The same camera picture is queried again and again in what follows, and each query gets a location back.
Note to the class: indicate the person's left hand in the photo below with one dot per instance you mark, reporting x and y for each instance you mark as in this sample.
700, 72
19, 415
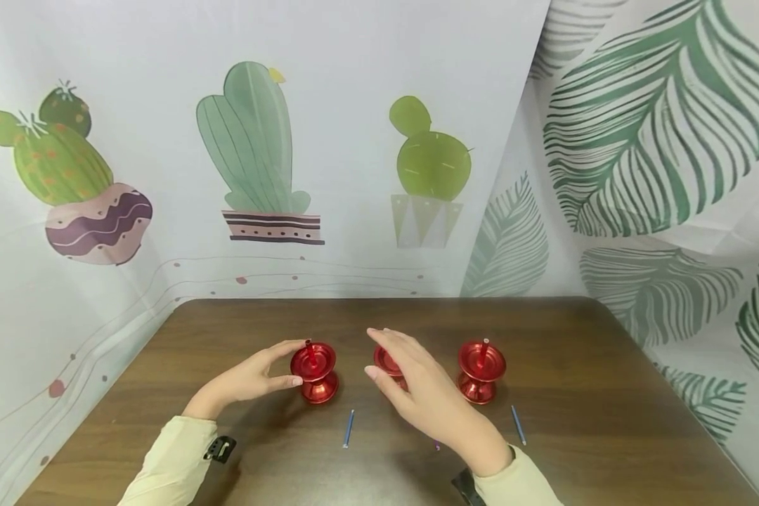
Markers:
243, 383

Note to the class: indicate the person's right hand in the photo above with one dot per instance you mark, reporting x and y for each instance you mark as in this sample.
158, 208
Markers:
433, 400

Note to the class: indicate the person's right thumb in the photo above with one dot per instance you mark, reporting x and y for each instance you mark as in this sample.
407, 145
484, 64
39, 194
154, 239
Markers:
382, 383

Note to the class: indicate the person's right fingers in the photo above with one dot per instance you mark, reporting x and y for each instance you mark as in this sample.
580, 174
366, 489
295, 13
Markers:
395, 348

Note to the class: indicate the person's left index finger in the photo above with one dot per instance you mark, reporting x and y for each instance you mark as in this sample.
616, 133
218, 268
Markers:
284, 349

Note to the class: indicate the person's left thumb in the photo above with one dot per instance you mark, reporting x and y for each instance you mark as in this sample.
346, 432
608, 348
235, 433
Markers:
284, 383

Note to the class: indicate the red metal candle holder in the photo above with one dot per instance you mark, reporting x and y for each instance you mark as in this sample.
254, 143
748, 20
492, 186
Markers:
389, 364
316, 376
481, 372

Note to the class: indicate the person's right forearm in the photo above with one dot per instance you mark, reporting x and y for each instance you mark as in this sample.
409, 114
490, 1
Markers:
518, 485

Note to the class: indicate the person's left forearm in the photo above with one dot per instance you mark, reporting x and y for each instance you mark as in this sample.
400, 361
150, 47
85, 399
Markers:
171, 464

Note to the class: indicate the red thin candle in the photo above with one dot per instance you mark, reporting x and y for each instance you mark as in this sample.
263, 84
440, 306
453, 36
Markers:
484, 351
310, 351

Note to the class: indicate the blue thin candle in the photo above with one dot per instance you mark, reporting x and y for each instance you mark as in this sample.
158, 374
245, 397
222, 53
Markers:
348, 429
518, 425

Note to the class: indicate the black wrist band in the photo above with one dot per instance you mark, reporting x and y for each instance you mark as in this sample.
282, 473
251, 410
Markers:
467, 488
220, 448

